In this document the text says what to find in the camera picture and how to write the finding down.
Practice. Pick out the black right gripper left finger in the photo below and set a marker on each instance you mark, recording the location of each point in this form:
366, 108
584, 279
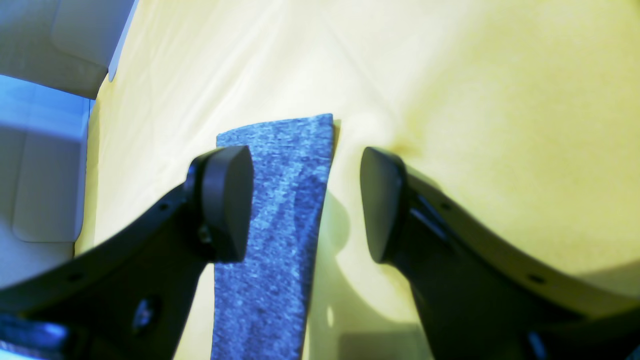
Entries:
129, 298

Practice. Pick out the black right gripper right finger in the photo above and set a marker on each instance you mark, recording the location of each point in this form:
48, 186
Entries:
477, 296

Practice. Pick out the grey long-sleeve shirt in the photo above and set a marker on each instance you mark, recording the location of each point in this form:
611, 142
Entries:
261, 304

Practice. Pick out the yellow table cloth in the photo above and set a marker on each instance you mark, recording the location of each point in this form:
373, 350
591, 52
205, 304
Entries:
525, 112

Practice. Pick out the white plastic bin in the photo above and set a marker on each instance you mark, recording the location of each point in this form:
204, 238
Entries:
55, 55

